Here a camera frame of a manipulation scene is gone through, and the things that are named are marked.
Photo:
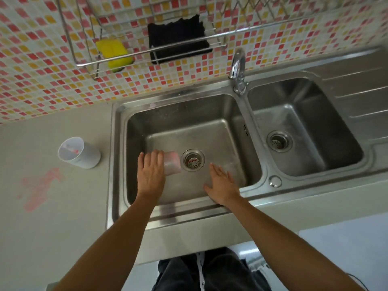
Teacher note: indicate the person's right hand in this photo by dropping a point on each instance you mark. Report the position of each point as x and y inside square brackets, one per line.
[222, 189]

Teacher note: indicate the person's left hand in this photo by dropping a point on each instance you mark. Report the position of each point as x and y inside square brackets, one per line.
[150, 178]

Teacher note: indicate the person's right thumb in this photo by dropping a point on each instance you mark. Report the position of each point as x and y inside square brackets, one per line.
[209, 190]

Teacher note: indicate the person's left little finger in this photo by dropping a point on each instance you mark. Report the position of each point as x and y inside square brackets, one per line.
[141, 163]

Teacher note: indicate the translucent plastic cup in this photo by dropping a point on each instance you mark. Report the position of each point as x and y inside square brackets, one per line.
[172, 163]

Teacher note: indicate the person's right forearm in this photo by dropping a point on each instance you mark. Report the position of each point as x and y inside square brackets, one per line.
[279, 242]

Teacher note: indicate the person's left forearm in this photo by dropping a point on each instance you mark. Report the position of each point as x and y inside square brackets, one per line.
[115, 245]

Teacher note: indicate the large metal drain strainer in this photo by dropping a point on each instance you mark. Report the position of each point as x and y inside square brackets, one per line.
[192, 160]

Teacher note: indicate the white plastic cup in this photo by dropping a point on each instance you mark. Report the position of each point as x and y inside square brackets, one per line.
[86, 156]

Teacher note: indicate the round metal sink cap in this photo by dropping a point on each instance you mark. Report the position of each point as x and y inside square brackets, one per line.
[275, 181]

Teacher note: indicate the person's dark trousers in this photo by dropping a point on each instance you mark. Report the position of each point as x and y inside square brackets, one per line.
[224, 272]

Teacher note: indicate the small metal drain strainer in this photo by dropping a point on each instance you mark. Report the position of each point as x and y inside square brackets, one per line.
[279, 141]

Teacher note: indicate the white plastic object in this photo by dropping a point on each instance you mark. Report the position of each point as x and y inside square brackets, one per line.
[257, 263]

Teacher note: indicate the yellow sponge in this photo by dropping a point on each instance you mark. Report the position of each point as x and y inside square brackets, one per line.
[113, 54]

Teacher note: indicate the stainless steel double sink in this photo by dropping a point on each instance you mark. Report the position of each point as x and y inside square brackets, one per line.
[303, 118]

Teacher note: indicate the chrome faucet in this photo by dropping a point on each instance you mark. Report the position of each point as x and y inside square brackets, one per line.
[239, 69]

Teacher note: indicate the black cloth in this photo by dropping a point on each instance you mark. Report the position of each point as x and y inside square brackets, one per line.
[178, 36]

